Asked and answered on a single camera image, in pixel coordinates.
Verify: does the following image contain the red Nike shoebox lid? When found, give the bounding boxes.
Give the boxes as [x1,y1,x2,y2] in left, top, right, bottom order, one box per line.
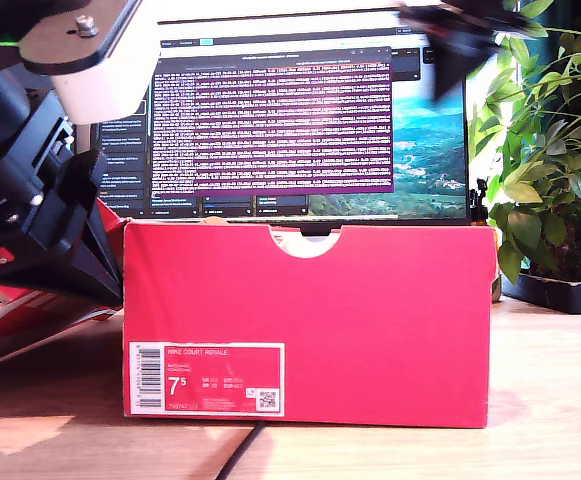
[0,199,126,374]

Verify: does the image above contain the red Nike shoebox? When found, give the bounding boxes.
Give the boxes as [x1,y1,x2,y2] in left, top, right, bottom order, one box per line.
[122,222,495,430]

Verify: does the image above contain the amber pump bottle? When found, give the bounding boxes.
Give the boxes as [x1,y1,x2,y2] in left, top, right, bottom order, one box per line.
[471,178,503,301]

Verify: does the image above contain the green leafy houseplant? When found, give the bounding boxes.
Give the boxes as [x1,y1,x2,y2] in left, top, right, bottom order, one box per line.
[469,0,581,286]

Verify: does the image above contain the wide black computer monitor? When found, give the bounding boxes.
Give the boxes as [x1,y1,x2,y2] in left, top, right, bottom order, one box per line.
[72,4,471,237]

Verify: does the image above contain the black plant tray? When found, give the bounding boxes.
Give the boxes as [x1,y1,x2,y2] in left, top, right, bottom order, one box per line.
[501,269,581,315]

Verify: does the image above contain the white camera box with bracket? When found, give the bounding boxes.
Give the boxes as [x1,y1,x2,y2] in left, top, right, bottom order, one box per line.
[17,0,161,126]

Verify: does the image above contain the black cable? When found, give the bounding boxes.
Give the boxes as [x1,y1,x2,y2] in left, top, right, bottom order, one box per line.
[217,420,266,480]

